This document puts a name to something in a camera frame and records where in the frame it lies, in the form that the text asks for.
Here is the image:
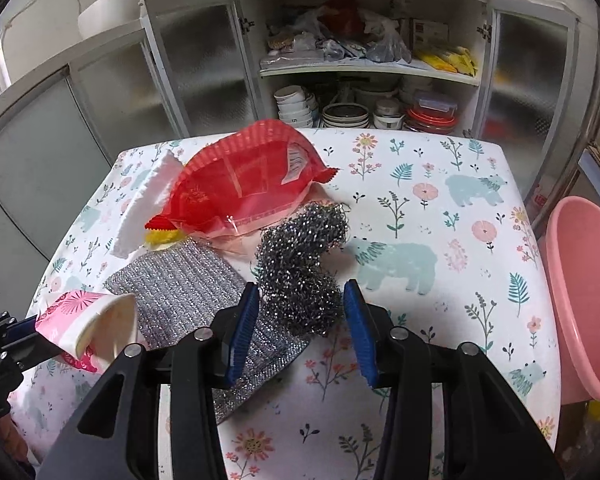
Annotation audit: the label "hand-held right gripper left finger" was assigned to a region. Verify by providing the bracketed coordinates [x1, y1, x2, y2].
[37, 281, 261, 480]

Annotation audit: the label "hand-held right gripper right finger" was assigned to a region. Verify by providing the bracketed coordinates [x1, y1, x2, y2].
[343, 279, 566, 480]

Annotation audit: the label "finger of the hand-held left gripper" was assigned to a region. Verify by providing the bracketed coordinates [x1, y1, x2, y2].
[0, 311, 40, 348]
[2, 332, 63, 372]

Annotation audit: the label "pink printed paper cup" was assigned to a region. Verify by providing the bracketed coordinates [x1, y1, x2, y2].
[34, 290, 140, 373]

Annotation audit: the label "steel wool scourer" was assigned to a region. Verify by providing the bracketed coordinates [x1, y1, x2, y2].
[255, 201, 352, 338]

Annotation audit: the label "pink plastic bucket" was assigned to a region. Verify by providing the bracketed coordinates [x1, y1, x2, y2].
[545, 196, 600, 403]

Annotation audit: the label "silver scouring cloth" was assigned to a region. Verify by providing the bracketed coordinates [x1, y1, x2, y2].
[103, 240, 311, 426]

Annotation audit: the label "small yellow foam net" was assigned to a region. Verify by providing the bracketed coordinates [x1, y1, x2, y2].
[145, 230, 187, 252]

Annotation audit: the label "floral bear tablecloth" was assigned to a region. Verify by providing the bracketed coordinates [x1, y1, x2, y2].
[7, 127, 563, 480]

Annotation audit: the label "red plastic package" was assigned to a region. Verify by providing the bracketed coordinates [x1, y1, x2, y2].
[145, 119, 340, 248]

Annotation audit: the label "white foam sheet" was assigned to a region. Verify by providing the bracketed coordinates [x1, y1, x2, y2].
[111, 152, 181, 258]

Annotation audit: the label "stack of dark patterned plates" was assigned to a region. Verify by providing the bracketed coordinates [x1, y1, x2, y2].
[322, 102, 371, 129]

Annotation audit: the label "white patterned bowl stack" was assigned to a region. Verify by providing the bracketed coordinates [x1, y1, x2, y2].
[372, 99, 406, 129]

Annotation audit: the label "stack of white bowls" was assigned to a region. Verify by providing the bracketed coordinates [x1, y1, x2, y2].
[274, 85, 318, 128]

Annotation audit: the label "red lidded food containers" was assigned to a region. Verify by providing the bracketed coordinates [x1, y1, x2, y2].
[405, 90, 458, 135]

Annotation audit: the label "white kitchen cabinet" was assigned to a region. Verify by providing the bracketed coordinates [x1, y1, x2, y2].
[0, 0, 583, 261]

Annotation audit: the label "yellow packets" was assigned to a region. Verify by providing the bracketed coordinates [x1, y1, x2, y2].
[415, 45, 481, 77]

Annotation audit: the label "pile of plastic bags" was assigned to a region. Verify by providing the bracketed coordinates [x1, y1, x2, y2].
[260, 0, 413, 68]

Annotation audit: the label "brown and white box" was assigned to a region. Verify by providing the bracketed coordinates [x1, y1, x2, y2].
[410, 17, 451, 51]

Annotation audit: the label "large white pot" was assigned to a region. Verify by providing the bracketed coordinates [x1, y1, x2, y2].
[77, 0, 141, 41]

